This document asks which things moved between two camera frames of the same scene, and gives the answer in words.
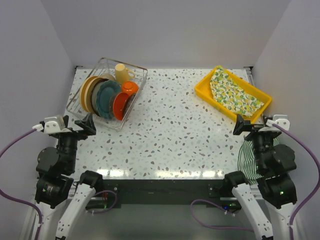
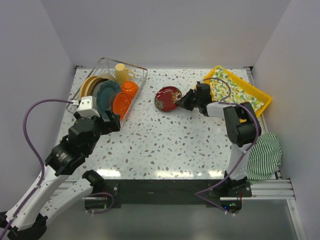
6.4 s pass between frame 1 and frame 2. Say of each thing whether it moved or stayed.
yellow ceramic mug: stayed
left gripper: moved
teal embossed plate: stayed
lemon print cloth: stayed
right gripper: moved
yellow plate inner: stayed
